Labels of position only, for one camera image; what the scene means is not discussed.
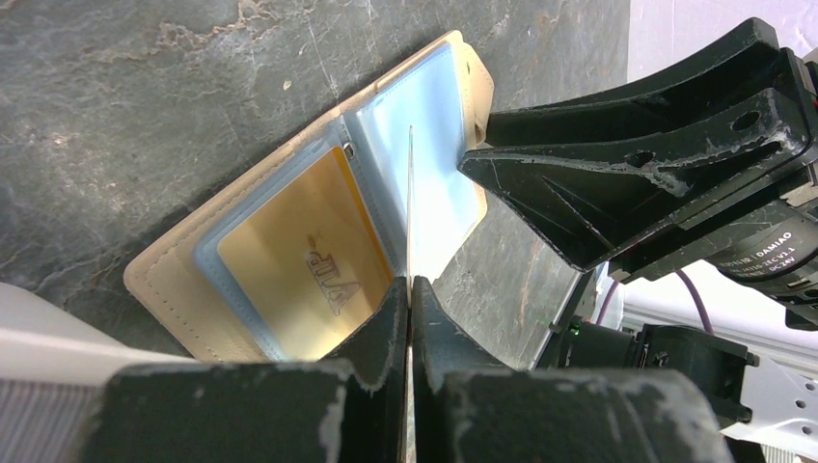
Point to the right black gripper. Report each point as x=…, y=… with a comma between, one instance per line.
x=661, y=172

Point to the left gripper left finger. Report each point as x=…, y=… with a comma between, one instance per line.
x=348, y=406

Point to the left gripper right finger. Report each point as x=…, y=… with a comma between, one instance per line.
x=470, y=407

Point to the tan credit card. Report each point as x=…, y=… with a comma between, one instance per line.
x=309, y=261

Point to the white rectangular tray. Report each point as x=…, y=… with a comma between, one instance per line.
x=53, y=365

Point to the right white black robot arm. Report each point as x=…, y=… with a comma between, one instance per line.
x=744, y=346

